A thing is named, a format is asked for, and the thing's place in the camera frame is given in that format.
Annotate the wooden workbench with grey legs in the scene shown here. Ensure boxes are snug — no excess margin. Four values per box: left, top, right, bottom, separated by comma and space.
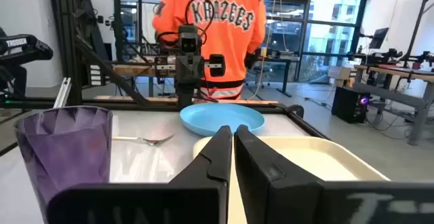
352, 64, 434, 147

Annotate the silver aluminium profile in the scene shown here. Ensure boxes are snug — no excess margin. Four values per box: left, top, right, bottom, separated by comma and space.
53, 77, 73, 109

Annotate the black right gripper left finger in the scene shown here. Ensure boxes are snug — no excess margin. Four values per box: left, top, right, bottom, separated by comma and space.
47, 124, 233, 224

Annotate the cardboard box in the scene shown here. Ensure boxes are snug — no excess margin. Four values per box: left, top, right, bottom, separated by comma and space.
328, 66, 355, 88

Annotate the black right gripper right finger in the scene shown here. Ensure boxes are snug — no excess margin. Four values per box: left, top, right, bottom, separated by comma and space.
233, 124, 434, 224

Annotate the black desk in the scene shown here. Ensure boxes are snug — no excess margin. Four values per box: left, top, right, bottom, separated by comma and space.
245, 56, 294, 99

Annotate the blue plastic plate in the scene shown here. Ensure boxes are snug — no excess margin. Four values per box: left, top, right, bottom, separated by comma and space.
179, 102, 266, 137

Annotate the black computer tower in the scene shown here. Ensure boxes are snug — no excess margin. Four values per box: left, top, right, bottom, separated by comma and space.
331, 86, 371, 124

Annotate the black aluminium table frame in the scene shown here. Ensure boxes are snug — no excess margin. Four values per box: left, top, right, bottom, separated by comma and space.
0, 0, 326, 140

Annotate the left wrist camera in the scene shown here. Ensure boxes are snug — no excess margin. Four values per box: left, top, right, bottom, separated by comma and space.
177, 24, 201, 56

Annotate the cream plastic tray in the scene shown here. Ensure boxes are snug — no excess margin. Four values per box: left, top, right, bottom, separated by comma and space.
192, 135, 391, 224

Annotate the small black monitor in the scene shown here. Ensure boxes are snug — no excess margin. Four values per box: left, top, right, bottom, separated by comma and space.
368, 26, 390, 50

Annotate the person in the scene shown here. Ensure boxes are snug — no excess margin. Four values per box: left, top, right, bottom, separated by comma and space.
151, 0, 267, 101

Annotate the purple faceted plastic cup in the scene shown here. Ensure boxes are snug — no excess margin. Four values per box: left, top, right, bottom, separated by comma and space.
13, 105, 114, 224

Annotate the silver metal fork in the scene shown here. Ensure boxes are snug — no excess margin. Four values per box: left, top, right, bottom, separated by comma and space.
112, 134, 175, 147

